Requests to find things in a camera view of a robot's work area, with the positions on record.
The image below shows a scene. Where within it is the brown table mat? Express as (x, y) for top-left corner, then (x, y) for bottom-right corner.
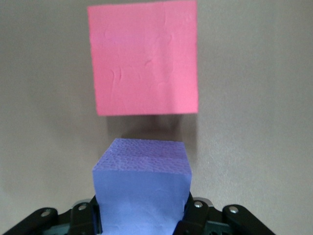
(0, 0), (313, 235)

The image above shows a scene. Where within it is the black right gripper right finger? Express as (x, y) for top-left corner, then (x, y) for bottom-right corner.
(175, 197), (277, 235)

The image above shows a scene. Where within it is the red foam cube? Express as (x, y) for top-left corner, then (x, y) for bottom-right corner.
(87, 0), (199, 117)

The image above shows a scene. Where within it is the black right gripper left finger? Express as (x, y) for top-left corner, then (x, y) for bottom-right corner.
(0, 199), (103, 235)

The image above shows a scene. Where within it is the purple foam cube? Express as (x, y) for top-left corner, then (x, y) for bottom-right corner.
(92, 138), (194, 235)

